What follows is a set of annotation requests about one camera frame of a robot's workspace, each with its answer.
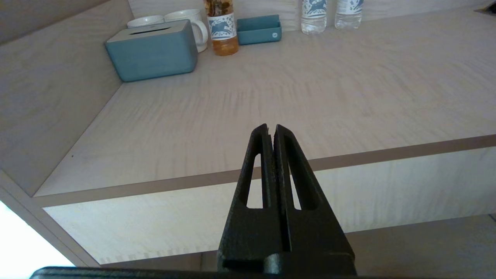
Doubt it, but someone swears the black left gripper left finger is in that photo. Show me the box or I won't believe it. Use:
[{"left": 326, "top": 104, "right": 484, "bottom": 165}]
[{"left": 217, "top": 124, "right": 290, "bottom": 272}]

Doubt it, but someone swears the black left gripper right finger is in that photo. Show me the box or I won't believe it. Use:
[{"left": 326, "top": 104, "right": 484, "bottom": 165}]
[{"left": 273, "top": 124, "right": 357, "bottom": 276}]

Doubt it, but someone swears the small dark rectangular tray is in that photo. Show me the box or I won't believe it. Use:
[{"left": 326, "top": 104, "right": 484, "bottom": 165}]
[{"left": 236, "top": 15, "right": 282, "bottom": 46}]

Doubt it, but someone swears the half-full red tea bottle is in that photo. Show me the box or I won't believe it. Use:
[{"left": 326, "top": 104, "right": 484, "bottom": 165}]
[{"left": 203, "top": 0, "right": 239, "bottom": 57}]

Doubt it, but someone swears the grey tissue box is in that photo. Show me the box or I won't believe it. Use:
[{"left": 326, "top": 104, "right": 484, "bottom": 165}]
[{"left": 105, "top": 19, "right": 199, "bottom": 83}]

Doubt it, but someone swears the clear water bottle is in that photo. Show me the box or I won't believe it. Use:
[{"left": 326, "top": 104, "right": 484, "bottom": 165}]
[
  {"left": 334, "top": 0, "right": 365, "bottom": 31},
  {"left": 301, "top": 0, "right": 328, "bottom": 35}
]

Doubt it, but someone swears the white ceramic cup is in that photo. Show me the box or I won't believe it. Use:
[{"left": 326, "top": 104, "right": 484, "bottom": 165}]
[
  {"left": 164, "top": 9, "right": 209, "bottom": 53},
  {"left": 127, "top": 15, "right": 165, "bottom": 28}
]

